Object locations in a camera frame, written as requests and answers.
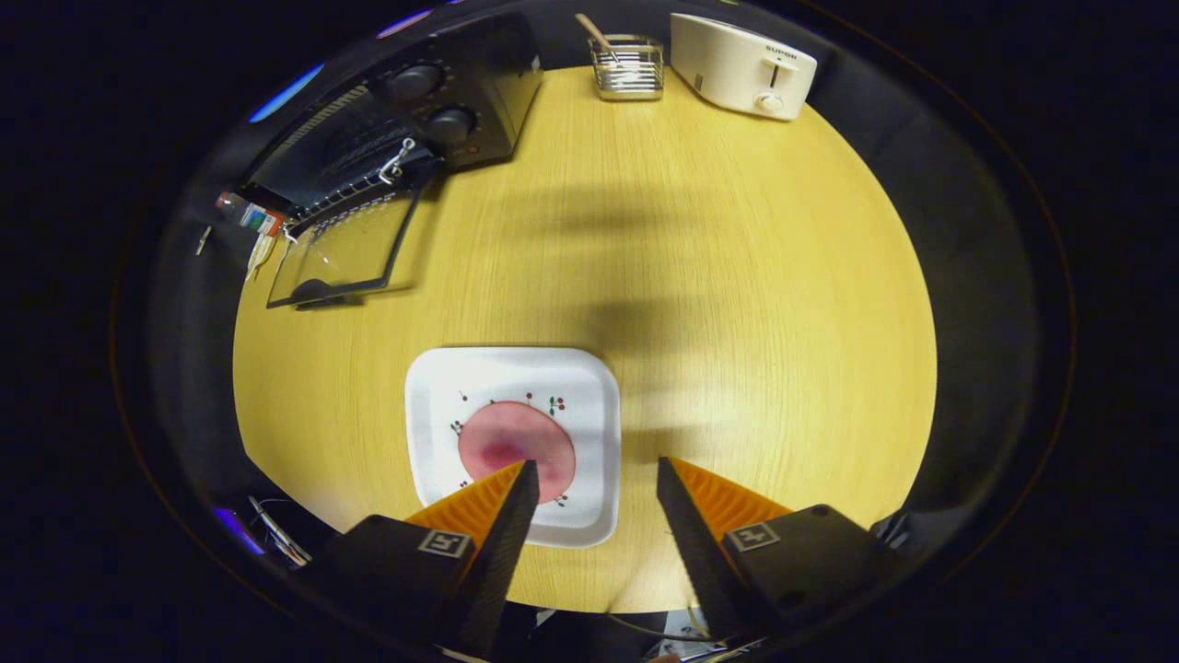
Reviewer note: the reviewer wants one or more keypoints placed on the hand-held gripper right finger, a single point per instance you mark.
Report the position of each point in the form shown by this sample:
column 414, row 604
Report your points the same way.
column 695, row 543

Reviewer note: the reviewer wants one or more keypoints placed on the clear plastic water bottle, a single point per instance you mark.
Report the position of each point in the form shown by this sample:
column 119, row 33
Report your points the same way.
column 249, row 215

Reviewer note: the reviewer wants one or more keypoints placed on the silver metal clip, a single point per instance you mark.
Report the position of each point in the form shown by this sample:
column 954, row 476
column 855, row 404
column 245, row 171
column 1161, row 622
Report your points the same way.
column 203, row 241

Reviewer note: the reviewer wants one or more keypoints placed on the black toaster oven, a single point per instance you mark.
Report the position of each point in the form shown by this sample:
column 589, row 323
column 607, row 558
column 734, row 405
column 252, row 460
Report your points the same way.
column 488, row 92

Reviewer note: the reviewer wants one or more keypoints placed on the wooden stick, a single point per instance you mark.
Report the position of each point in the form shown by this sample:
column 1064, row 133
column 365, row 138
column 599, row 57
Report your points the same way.
column 594, row 30

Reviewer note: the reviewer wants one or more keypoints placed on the white square plate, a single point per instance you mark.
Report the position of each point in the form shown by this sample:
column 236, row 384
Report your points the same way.
column 516, row 378

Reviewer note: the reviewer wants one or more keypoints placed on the pink meat slice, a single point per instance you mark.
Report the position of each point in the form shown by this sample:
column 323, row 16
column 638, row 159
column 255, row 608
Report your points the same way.
column 511, row 442

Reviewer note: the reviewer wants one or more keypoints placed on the white pop-up toaster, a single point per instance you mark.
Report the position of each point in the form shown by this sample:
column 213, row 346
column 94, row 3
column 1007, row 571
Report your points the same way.
column 728, row 64

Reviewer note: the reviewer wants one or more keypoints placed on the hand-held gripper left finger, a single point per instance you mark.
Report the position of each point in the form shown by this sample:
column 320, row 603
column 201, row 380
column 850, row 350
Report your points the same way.
column 502, row 552

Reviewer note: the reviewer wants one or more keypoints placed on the small white dish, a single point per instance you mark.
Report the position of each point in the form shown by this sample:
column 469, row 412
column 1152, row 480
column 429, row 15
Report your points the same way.
column 261, row 256

